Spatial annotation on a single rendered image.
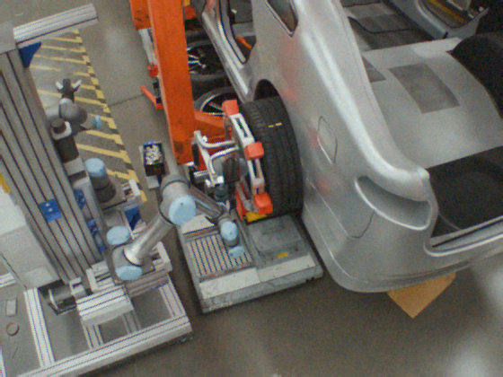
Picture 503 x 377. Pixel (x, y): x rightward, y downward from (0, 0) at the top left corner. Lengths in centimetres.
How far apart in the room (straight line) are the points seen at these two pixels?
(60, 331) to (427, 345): 229
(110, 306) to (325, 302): 144
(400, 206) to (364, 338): 142
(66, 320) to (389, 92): 244
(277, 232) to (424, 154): 109
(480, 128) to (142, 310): 237
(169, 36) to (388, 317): 218
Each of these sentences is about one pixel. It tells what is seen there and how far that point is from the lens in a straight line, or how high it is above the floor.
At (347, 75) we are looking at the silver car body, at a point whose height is 172.
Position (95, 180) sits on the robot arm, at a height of 98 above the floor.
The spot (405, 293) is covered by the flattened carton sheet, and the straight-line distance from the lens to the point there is 333.
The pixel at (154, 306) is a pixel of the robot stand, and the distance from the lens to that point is 299.
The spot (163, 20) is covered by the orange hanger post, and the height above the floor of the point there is 160.
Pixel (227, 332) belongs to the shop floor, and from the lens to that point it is 309.
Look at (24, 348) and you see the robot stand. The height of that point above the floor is 21.
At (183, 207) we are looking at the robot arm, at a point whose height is 132.
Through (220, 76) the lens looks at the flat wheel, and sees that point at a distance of 399.
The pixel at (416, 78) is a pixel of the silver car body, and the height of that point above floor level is 105.
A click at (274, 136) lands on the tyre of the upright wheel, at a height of 114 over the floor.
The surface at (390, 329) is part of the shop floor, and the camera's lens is 319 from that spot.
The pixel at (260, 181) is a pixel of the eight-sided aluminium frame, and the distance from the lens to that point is 248.
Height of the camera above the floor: 281
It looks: 49 degrees down
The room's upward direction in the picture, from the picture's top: 2 degrees counter-clockwise
